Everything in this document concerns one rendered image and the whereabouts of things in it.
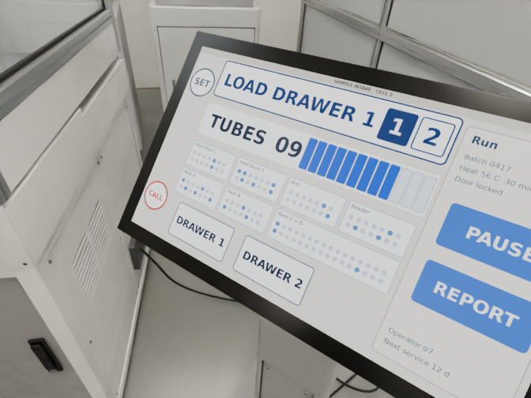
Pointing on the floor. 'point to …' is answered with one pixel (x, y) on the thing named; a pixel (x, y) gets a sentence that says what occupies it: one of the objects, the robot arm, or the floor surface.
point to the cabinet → (79, 287)
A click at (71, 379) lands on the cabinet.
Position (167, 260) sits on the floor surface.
